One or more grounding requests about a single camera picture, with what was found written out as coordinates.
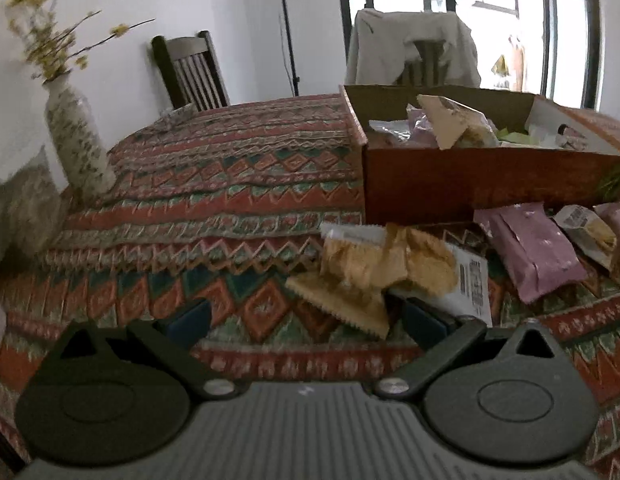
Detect yellow flower branches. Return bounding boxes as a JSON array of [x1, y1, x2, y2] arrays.
[[5, 0, 153, 84]]

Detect white floral vase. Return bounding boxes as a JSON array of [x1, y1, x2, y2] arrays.
[[44, 73, 116, 203]]

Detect pink snack packet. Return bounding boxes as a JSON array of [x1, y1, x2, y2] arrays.
[[474, 203, 588, 304]]

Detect red cardboard snack box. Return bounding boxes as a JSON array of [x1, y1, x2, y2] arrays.
[[341, 84, 620, 226]]

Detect beige jacket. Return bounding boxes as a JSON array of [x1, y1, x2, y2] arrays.
[[345, 9, 481, 88]]

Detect black sliding door frame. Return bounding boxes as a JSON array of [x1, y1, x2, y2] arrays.
[[339, 0, 603, 108]]

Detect chair with beige jacket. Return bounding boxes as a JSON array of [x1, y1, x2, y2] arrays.
[[395, 41, 447, 87]]

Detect small white snack packet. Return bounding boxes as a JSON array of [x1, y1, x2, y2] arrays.
[[553, 205, 618, 271]]

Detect patterned red tablecloth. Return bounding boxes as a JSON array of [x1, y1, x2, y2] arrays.
[[0, 92, 620, 480]]

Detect dark wooden chair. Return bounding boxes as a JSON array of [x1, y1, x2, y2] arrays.
[[150, 30, 229, 112]]

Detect studio light on stand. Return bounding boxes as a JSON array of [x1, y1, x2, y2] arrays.
[[279, 0, 300, 96]]

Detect yellow crisp snack packet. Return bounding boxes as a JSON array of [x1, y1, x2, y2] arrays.
[[286, 222, 492, 349]]

